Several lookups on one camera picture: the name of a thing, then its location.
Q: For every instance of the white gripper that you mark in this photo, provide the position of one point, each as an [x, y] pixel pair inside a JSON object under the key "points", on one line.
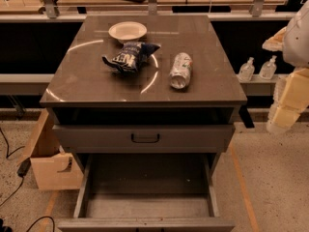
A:
{"points": [[297, 41]]}

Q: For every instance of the silver 7up can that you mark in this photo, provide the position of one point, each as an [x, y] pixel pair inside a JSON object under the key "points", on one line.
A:
{"points": [[181, 70]]}

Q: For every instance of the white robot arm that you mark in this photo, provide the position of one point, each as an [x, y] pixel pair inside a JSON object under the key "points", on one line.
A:
{"points": [[293, 40]]}

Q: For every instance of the grey drawer cabinet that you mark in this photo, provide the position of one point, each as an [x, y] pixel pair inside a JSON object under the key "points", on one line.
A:
{"points": [[86, 92]]}

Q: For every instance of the open middle drawer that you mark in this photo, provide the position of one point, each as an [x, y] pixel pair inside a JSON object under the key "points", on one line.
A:
{"points": [[146, 193]]}

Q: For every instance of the closed top drawer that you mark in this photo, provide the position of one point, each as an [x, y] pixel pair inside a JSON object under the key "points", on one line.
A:
{"points": [[149, 139]]}

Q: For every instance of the right sanitizer bottle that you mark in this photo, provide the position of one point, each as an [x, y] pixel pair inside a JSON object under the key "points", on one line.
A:
{"points": [[268, 69]]}

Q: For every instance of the sanitizer bottle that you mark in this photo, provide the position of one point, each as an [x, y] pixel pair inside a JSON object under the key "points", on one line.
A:
{"points": [[246, 70], [268, 69]]}

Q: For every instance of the left sanitizer bottle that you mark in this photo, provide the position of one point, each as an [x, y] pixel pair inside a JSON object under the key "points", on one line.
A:
{"points": [[246, 70]]}

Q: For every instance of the blue chip bag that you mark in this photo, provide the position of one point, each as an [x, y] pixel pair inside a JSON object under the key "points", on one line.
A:
{"points": [[131, 57]]}

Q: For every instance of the white bowl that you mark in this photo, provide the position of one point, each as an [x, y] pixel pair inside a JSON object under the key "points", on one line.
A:
{"points": [[128, 31]]}

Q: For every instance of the wooden box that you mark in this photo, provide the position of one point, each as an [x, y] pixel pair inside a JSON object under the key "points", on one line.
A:
{"points": [[53, 168]]}

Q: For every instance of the black power adapter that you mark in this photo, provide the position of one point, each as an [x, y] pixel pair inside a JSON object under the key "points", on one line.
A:
{"points": [[23, 168]]}

